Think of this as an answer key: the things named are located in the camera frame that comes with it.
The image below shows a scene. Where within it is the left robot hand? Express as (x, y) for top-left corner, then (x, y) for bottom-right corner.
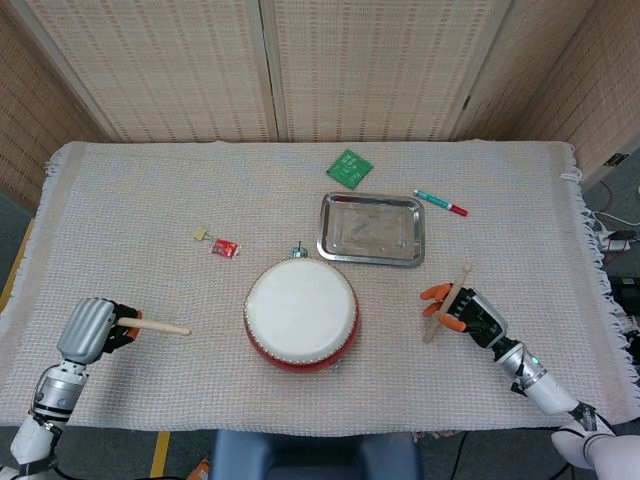
(56, 298), (144, 362)

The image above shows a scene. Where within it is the rectangular metal tray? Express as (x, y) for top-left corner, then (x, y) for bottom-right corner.
(315, 191), (427, 269)

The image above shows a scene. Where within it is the green circuit board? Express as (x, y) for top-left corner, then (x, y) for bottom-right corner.
(324, 148), (376, 191)

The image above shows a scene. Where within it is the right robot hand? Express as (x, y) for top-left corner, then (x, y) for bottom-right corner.
(418, 282), (509, 350)

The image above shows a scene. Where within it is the wooden drumstick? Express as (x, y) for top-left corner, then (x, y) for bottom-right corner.
(422, 263), (473, 345)
(119, 317), (193, 337)

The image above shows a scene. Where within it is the teal marker red cap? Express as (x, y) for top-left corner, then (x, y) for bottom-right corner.
(412, 188), (470, 218)

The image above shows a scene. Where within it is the white woven tablecloth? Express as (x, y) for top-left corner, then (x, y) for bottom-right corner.
(0, 139), (624, 440)

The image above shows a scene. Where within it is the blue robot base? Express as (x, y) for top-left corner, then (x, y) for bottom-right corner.
(209, 428), (424, 480)

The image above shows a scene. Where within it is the black box on floor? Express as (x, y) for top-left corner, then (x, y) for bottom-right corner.
(614, 277), (640, 317)

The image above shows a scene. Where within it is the small red packet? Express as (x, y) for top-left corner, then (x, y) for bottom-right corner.
(209, 238), (240, 260)

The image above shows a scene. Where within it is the woven bamboo folding screen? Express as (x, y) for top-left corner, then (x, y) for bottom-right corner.
(0, 0), (640, 211)

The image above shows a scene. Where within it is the red drum white skin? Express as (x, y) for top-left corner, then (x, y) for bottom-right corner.
(243, 258), (361, 375)

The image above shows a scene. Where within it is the white power strip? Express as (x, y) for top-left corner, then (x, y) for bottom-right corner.
(597, 229), (634, 253)

